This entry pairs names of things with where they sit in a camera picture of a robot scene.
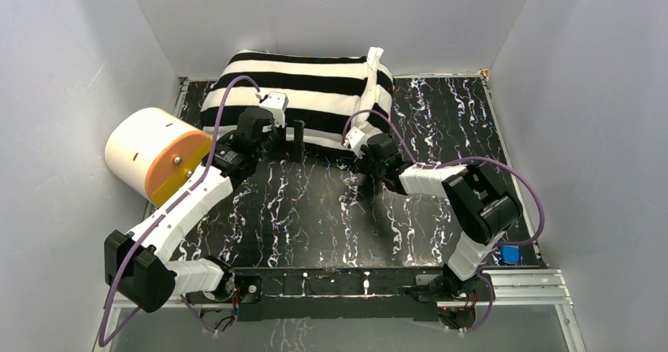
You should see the black white striped pillowcase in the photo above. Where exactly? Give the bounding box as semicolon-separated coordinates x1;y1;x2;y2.
200;47;394;151

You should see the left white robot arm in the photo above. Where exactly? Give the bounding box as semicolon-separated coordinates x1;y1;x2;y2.
104;106;305;313

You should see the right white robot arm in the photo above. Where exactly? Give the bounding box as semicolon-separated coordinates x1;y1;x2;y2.
355;141;523;300

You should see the white orange cylinder roll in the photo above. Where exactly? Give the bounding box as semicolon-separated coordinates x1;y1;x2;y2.
104;107;212;207

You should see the small blue object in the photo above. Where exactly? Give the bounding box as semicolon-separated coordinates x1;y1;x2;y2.
499;246;522;265

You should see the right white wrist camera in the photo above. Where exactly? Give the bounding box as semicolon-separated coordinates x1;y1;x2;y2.
342;127;371;158

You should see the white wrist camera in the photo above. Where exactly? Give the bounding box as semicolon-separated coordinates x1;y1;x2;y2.
260;92;289;125
342;127;371;158

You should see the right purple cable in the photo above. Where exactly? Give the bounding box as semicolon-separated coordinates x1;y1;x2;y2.
342;107;547;335

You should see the purple cable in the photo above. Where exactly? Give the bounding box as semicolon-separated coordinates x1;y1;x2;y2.
342;107;547;335
96;75;262;349

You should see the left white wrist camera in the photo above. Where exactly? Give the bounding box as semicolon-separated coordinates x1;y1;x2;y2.
260;92;289;125

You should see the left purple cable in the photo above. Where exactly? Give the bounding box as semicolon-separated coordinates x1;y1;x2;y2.
96;75;262;349

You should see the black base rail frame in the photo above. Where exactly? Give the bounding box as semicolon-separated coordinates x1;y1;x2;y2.
188;266;495;328

